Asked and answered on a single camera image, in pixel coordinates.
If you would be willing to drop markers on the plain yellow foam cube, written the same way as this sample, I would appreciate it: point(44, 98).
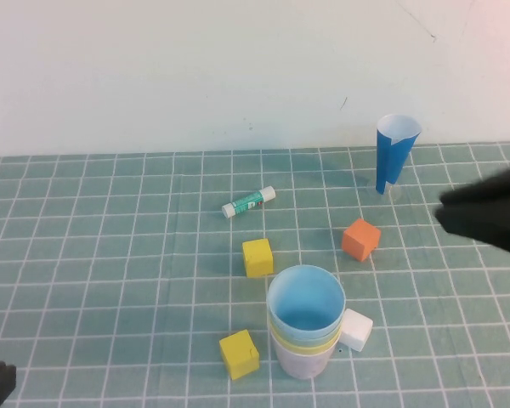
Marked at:
point(257, 259)

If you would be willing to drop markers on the blue paper cone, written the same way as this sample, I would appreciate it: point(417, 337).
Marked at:
point(393, 149)

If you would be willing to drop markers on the yellow plastic cup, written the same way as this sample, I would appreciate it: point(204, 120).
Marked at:
point(306, 349)

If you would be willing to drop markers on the green checked tablecloth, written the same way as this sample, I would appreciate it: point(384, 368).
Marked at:
point(68, 276)

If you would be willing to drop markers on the white foam cube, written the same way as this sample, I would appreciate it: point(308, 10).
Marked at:
point(357, 329)

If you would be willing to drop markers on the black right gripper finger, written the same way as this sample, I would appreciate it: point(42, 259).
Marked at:
point(484, 225)
point(493, 187)

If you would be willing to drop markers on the orange foam cube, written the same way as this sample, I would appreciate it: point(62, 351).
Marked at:
point(359, 242)

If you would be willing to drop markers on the yellow foam cube with notch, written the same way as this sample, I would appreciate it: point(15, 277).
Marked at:
point(238, 355)

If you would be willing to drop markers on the pink plastic cup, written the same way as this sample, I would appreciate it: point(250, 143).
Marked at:
point(304, 365)

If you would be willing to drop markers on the green and white glue stick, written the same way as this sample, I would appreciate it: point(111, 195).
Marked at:
point(248, 202)

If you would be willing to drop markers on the blue plastic cup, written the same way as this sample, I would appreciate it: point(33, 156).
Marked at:
point(306, 297)

